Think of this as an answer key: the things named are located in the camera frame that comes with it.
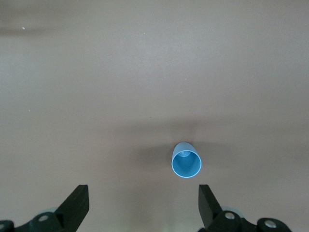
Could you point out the blue plastic cup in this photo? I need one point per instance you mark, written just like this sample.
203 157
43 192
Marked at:
186 164

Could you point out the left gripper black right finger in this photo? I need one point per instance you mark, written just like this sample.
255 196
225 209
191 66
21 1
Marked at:
207 205

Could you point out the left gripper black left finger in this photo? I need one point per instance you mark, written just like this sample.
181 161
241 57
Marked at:
77 207

